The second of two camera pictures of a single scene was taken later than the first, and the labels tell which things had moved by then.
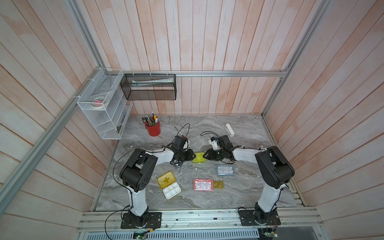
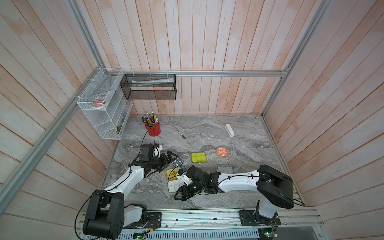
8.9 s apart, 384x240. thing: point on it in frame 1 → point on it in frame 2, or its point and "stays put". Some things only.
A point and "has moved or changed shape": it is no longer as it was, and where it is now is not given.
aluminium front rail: (293, 220) stays put
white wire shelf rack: (105, 102) stays put
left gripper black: (190, 153) → (165, 162)
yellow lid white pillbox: (170, 187) has moved or changed shape
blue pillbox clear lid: (225, 169) stays put
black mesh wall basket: (149, 87) stays put
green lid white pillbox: (199, 158) stays put
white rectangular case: (229, 129) stays put
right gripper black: (209, 156) → (181, 192)
